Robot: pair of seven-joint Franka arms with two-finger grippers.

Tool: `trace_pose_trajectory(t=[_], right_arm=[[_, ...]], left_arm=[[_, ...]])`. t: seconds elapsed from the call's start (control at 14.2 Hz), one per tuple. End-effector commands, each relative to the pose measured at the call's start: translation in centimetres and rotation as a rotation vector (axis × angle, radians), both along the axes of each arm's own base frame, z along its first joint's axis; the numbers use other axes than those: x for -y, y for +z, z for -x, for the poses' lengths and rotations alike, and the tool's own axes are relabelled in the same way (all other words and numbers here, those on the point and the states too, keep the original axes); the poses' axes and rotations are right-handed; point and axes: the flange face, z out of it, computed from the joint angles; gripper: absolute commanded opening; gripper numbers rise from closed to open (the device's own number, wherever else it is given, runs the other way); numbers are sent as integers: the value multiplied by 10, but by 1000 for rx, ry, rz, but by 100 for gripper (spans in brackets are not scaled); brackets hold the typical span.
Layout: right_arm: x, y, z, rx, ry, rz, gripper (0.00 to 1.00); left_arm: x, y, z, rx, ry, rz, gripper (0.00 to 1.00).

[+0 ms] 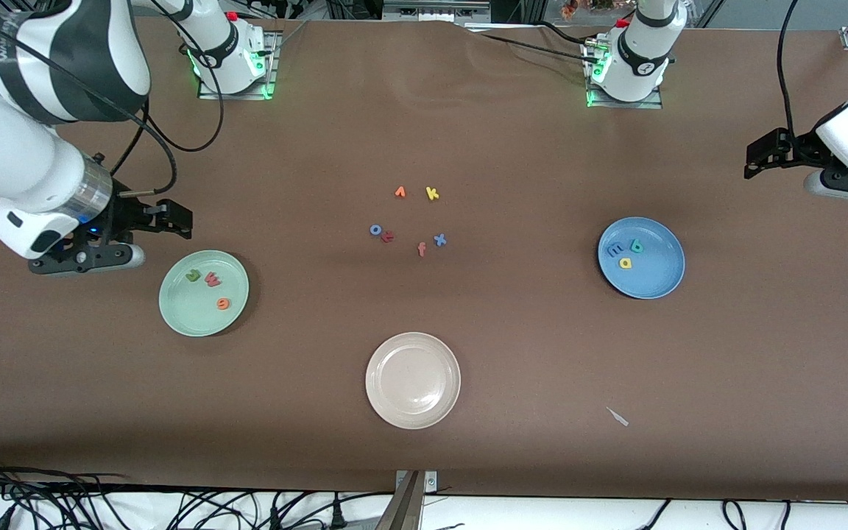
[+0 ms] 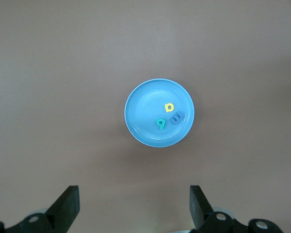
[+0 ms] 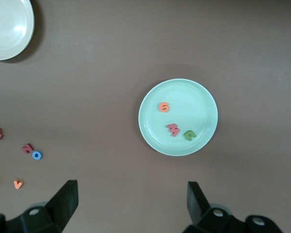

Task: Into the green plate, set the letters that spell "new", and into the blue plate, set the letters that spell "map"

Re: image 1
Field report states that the orange flower decoration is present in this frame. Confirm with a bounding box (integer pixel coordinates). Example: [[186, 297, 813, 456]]
[[560, 0, 616, 19]]

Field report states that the black cable on table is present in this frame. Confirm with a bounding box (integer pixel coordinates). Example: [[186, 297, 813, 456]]
[[477, 22, 596, 60]]

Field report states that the grey metal box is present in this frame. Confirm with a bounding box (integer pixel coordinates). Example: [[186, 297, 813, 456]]
[[382, 0, 492, 23]]

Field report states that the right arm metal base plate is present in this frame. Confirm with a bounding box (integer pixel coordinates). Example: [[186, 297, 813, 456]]
[[198, 29, 279, 101]]

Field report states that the beige plate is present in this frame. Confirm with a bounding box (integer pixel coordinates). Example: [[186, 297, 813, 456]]
[[365, 332, 462, 430]]

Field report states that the green plate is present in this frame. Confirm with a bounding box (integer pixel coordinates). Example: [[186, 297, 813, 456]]
[[158, 250, 250, 338]]

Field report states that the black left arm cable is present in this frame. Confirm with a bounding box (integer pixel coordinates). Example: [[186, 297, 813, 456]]
[[776, 0, 800, 141]]

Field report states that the black cable tangle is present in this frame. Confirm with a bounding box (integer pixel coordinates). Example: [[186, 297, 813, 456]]
[[0, 453, 130, 530]]

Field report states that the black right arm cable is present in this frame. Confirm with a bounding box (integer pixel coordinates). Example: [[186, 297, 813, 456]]
[[0, 22, 226, 198]]

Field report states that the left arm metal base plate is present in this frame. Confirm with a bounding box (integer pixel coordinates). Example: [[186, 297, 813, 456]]
[[584, 40, 664, 110]]

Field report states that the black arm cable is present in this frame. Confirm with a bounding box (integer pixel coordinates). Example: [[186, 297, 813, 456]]
[[0, 22, 226, 198], [776, 0, 800, 141]]

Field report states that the brown table cover sheet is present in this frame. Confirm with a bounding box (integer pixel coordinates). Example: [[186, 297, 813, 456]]
[[0, 11, 848, 503]]

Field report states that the blue plate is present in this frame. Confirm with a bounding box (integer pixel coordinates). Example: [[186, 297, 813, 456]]
[[598, 216, 686, 300]]

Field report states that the grey metal bracket post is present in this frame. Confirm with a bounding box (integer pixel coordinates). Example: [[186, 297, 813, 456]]
[[375, 470, 438, 530]]

